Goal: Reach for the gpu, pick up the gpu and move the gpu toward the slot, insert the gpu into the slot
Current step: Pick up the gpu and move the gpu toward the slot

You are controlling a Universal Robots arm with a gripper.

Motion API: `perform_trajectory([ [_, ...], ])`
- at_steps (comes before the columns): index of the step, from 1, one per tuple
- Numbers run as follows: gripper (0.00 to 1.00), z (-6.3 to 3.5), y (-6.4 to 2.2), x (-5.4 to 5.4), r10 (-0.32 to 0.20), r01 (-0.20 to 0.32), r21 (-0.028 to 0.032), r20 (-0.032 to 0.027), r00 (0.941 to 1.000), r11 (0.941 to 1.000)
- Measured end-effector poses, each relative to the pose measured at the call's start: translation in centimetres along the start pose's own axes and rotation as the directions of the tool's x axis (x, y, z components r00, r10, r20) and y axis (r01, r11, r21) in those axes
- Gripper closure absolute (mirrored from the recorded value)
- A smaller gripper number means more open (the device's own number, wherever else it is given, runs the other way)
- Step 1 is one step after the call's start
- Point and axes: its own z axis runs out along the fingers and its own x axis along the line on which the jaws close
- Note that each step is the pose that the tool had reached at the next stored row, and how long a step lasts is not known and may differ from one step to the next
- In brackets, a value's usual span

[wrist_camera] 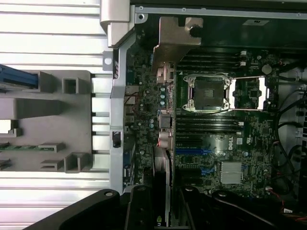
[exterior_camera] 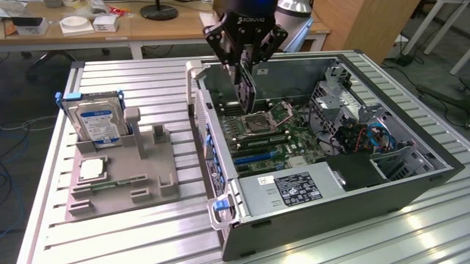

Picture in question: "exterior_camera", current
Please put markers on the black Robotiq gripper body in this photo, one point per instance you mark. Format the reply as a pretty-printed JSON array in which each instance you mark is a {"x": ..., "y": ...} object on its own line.
[{"x": 253, "y": 27}]

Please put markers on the Nvidia Quadro graphics card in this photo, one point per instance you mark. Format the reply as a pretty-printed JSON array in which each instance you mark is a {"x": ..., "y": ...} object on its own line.
[{"x": 247, "y": 93}]

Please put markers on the blue expansion slot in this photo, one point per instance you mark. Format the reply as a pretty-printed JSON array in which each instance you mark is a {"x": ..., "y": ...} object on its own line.
[{"x": 253, "y": 158}]

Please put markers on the white paper stack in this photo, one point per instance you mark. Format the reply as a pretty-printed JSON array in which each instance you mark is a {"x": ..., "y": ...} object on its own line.
[{"x": 206, "y": 19}]

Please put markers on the wooden desk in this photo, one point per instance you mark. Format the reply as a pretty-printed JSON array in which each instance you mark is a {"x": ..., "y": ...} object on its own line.
[{"x": 165, "y": 30}]

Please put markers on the black round stand base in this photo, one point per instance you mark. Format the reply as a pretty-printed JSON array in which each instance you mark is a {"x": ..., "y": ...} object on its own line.
[{"x": 158, "y": 12}]

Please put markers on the wooden cabinet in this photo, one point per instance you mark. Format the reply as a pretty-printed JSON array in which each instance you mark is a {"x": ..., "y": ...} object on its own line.
[{"x": 368, "y": 24}]

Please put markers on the metal socket cover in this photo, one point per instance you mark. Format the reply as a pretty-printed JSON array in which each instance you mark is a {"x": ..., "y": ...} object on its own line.
[{"x": 282, "y": 110}]

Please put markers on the red packet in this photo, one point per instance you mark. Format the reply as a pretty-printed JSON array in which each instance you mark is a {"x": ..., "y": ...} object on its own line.
[{"x": 118, "y": 11}]

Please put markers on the small white labelled box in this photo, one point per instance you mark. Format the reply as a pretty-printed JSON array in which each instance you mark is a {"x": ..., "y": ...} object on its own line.
[{"x": 106, "y": 23}]

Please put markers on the tall silver disk bay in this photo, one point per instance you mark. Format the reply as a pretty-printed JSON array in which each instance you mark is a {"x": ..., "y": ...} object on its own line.
[{"x": 330, "y": 112}]

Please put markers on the CPU socket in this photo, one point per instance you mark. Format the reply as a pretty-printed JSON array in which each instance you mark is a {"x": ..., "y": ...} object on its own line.
[{"x": 257, "y": 125}]

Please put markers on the black floor pedal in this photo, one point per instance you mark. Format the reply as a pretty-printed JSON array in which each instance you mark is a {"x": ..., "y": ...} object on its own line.
[{"x": 404, "y": 60}]

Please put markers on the RAM stick with label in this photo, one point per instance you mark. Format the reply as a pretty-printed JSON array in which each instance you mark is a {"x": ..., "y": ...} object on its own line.
[{"x": 262, "y": 138}]

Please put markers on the white block with round hole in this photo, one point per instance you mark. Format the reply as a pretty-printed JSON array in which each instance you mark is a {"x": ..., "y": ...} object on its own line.
[{"x": 75, "y": 26}]

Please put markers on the green motherboard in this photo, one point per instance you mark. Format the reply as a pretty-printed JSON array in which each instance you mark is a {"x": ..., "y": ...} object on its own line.
[{"x": 294, "y": 143}]

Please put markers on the hard disk in blue caddy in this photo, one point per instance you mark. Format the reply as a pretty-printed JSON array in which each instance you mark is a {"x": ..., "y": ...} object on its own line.
[{"x": 95, "y": 123}]

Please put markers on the grey cup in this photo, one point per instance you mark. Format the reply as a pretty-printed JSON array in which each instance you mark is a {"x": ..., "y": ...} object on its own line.
[{"x": 54, "y": 3}]

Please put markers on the silver chipset heatsink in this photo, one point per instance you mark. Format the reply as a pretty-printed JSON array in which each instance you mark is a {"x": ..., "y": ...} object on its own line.
[{"x": 301, "y": 162}]

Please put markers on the white box with black lid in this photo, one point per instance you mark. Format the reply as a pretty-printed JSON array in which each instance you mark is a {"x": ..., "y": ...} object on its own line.
[{"x": 32, "y": 27}]

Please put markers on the grey printed parts rack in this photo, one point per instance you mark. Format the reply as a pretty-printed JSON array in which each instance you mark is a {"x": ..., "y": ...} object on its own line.
[{"x": 125, "y": 167}]

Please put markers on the grey power supply unit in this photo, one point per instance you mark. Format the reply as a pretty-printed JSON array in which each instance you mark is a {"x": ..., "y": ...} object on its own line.
[{"x": 294, "y": 187}]

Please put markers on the orange item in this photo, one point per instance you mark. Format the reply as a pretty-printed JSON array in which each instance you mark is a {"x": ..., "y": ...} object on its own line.
[{"x": 8, "y": 27}]

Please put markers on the silver CPU chip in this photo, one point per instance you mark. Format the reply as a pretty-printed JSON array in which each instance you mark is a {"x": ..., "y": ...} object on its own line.
[{"x": 91, "y": 169}]

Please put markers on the low silver disk bay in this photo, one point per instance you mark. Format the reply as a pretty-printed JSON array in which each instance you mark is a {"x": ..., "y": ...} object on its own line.
[{"x": 404, "y": 165}]

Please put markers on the green RAM stick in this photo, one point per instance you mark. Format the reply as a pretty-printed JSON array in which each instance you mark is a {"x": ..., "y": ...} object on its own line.
[{"x": 110, "y": 184}]

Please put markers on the blue case release latch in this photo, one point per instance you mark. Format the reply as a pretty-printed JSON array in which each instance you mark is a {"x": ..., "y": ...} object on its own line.
[{"x": 219, "y": 205}]

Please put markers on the open black PC case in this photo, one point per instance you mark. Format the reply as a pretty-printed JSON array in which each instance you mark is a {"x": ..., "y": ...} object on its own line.
[{"x": 330, "y": 220}]

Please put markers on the white table frame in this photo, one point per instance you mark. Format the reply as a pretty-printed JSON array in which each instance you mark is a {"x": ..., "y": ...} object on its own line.
[{"x": 458, "y": 64}]

